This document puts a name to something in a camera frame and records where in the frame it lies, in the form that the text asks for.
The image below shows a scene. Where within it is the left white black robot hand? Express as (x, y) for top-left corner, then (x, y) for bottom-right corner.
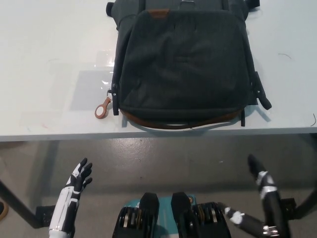
(49, 157), (94, 236)

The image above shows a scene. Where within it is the dark grey flap backpack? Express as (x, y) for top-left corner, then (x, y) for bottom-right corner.
(106, 0), (272, 131)

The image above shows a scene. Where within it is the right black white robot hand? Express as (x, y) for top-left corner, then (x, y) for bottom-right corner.
(223, 153), (291, 238)

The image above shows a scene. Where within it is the grey rectangular flat sheet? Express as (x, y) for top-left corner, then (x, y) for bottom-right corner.
(70, 70), (116, 113)

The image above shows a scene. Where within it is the clear plastic film piece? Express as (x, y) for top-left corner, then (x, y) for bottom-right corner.
(95, 50), (117, 68)

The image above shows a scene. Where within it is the brown round object on floor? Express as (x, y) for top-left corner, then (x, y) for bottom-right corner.
(0, 201), (9, 219)

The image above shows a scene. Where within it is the brown leather key ring tag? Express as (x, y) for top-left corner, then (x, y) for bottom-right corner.
(95, 90), (112, 120)

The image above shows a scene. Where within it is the black metal table leg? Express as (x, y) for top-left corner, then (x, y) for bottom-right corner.
(279, 178), (317, 221)
(0, 179), (58, 228)

